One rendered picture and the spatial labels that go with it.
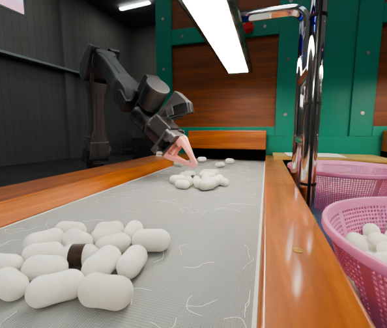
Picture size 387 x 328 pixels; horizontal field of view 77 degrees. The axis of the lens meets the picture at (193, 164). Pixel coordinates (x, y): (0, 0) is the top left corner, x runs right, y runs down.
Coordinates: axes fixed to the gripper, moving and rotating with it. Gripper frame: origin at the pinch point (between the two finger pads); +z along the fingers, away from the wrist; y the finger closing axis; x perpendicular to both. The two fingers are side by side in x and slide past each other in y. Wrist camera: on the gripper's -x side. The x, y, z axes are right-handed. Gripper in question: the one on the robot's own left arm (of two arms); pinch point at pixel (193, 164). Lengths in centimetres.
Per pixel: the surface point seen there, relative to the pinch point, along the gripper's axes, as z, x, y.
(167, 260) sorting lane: 9.1, -3.2, -37.0
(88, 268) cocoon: 5.0, -2.0, -42.4
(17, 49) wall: -606, 238, 445
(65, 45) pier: -619, 187, 580
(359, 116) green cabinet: 27, -41, 43
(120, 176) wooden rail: -9.7, 11.3, -8.6
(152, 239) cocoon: 6.8, -3.3, -36.5
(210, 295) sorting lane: 12.7, -6.4, -40.5
